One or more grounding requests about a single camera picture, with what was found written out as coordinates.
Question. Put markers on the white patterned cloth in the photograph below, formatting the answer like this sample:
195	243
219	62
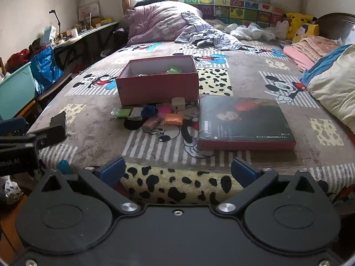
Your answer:
11	189

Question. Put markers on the printed cartoon blanket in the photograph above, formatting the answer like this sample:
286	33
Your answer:
97	122

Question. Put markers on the orange clay packet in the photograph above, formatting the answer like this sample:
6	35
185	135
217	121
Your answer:
173	119

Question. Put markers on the cream quilt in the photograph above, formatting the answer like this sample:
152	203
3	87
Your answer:
335	88

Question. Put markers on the tan fleece blanket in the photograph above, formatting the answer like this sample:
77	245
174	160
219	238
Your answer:
313	45

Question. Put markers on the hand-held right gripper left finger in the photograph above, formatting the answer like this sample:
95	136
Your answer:
112	169

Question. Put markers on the red cardboard box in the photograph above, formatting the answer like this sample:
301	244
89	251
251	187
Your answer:
158	91

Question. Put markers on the dark desk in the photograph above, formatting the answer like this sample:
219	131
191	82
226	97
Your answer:
91	32

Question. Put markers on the black clothes pile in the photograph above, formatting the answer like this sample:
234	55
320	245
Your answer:
120	34

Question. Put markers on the purple duvet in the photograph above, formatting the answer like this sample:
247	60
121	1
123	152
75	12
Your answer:
160	19

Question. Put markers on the white rabbit plush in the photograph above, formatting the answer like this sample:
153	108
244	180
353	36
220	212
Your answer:
281	29

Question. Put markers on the light blue tissue pack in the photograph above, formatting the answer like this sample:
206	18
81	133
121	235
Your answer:
48	34

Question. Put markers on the crumpled lilac striped cloth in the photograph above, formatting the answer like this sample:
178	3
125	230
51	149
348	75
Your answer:
205	36

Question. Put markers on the pink clay packet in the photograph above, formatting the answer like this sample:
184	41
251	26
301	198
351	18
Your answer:
164	110

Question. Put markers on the red bag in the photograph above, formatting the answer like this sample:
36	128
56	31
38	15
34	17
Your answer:
18	56

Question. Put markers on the pink folded blanket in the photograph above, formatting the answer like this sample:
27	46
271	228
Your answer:
299	58

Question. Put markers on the white cup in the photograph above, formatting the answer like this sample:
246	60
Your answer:
75	32

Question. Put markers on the yellow mouse plush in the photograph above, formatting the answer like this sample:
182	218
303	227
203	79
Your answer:
298	19

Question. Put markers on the framed picture board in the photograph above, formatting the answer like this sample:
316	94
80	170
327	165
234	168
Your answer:
88	11

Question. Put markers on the white plastic bags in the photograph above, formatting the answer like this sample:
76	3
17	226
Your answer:
249	32

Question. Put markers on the black cloth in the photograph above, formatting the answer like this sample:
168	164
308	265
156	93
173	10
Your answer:
147	2

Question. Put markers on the dark blue clay lump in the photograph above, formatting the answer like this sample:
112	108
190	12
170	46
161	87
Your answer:
149	110

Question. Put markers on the light green clay packet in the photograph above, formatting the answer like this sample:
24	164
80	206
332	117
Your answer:
174	70

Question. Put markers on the yellow boxes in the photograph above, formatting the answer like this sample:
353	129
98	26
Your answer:
104	21

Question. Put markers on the teal storage bin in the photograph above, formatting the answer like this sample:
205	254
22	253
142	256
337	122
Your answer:
16	94

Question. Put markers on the tan clay packet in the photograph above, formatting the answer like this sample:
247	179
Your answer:
152	123

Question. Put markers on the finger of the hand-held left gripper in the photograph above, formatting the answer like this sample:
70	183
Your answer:
63	167
51	134

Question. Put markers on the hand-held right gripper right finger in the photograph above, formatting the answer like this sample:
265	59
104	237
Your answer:
244	172

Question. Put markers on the dark wooden headboard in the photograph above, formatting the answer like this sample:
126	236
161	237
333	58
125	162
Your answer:
341	25

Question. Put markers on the grey clay packet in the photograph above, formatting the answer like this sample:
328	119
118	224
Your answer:
136	114

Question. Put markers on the blue plastic bag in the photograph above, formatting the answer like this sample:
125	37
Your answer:
45	66

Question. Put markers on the colourful alphabet foam mat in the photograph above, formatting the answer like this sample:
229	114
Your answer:
235	12

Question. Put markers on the beige cube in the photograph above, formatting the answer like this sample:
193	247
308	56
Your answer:
178	104

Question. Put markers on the wooden stool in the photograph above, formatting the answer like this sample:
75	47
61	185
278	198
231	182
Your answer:
54	88

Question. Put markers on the yellow character pillow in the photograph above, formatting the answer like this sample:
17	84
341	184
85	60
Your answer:
307	32

